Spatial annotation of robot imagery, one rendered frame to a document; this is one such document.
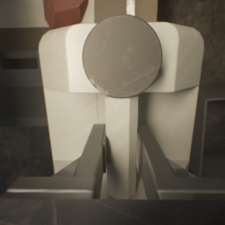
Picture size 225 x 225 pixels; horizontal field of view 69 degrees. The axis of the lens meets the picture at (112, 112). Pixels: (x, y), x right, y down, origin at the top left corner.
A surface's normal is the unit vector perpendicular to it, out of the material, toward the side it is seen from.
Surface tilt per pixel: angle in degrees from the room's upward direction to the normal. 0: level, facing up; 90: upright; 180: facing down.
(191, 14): 0
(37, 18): 0
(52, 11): 40
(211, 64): 0
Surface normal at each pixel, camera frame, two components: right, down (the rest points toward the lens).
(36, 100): -0.03, 0.28
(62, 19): 0.11, 0.82
